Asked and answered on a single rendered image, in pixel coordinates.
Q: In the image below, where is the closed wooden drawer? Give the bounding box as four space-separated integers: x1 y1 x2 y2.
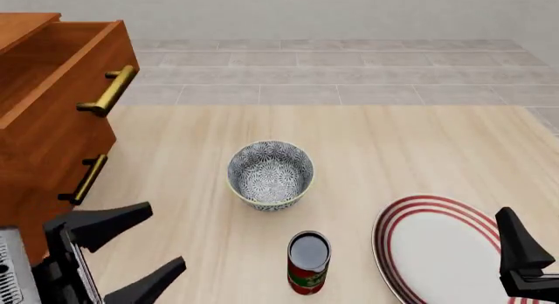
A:
43 119 118 262

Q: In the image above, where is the red tin with grey lid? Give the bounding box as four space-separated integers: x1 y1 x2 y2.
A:
286 230 333 296

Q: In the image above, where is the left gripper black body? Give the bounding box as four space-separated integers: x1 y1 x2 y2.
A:
0 218 107 304

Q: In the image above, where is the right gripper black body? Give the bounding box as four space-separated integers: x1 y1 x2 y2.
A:
499 266 559 298

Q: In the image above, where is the blue patterned bowl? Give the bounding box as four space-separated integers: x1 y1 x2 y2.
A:
226 139 315 213

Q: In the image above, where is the white plate with red rings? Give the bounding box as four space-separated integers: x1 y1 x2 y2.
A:
370 194 545 304

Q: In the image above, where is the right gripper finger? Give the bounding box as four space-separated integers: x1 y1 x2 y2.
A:
494 206 556 273

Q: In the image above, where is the short brass drawer handle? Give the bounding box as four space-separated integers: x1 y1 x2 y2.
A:
57 154 109 206

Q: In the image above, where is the open wooden drawer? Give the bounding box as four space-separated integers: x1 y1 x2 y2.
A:
0 19 141 200

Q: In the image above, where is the wooden cabinet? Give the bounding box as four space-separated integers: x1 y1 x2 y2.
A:
0 11 141 266

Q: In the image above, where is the long brass drawer handle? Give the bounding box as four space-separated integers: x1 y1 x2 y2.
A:
75 64 137 119

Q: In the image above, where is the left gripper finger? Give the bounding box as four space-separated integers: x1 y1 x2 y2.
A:
68 201 155 254
103 255 189 304

